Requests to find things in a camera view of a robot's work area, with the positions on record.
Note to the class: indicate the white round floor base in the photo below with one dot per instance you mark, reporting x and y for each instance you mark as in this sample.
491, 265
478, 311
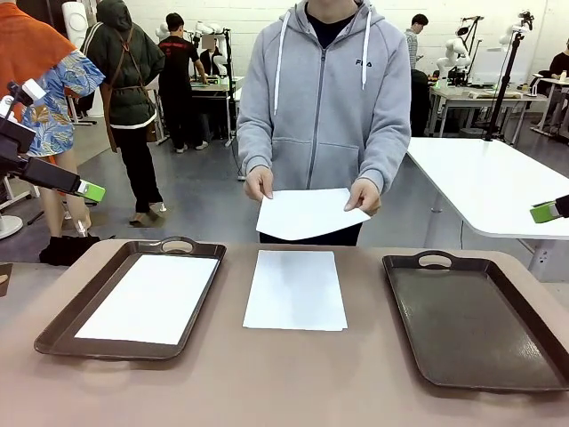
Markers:
9, 227

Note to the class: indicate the person left hand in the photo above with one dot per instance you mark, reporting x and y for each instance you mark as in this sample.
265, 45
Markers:
366, 200

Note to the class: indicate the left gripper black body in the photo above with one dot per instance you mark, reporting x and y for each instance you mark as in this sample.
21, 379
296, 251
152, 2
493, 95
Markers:
15, 138

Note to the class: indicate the person in grey hoodie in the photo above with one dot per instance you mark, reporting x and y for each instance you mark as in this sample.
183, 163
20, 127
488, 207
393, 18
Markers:
324, 111

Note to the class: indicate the person in black t-shirt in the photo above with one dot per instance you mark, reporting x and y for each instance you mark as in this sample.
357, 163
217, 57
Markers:
178, 62

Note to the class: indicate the black bag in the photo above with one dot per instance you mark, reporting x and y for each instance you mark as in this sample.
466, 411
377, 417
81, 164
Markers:
66, 251

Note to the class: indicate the left forearm grey sleeve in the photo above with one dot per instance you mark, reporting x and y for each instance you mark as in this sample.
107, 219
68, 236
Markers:
389, 155

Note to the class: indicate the black pole stand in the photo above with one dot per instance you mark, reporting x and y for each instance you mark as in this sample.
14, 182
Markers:
229, 89

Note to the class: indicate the white panel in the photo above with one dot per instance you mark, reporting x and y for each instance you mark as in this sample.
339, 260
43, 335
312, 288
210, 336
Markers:
489, 66

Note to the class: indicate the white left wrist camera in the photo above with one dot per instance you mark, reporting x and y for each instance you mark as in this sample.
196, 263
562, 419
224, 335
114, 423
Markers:
33, 91

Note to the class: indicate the person right hand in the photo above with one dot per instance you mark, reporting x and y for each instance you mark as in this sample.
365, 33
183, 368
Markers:
258, 184

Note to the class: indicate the white A4 paper sheet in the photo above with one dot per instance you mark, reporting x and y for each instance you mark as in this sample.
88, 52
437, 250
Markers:
146, 298
306, 215
293, 293

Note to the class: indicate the seated person in black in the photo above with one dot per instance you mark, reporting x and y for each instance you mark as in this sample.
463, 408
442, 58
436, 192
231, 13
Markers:
561, 66

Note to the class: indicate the brown wooden block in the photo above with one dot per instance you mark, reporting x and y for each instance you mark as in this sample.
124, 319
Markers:
4, 280

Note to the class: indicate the black tripod pole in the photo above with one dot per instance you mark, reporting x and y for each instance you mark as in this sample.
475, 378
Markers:
503, 89

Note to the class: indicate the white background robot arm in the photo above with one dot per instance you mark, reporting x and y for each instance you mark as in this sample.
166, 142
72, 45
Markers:
455, 46
206, 26

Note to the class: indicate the white rounded table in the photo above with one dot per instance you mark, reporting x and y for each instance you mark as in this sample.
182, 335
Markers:
489, 178

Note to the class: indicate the person in checked shirt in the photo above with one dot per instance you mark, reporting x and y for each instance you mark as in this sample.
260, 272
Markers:
413, 44

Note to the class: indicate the figure in dark green coat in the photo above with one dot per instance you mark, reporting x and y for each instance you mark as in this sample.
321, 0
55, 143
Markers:
124, 66

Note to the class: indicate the black lamp stand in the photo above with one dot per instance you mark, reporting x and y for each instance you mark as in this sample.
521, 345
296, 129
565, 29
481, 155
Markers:
462, 31

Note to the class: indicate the background table green mat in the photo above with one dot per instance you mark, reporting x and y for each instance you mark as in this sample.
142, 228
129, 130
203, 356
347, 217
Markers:
213, 91

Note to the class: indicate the seated person blurred face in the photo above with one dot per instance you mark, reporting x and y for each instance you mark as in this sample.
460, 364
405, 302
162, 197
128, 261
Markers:
208, 60

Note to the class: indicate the right forearm grey sleeve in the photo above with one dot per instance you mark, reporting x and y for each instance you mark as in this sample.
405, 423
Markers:
255, 142

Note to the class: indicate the background work table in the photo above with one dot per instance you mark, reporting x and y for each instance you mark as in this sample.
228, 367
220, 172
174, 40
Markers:
480, 99

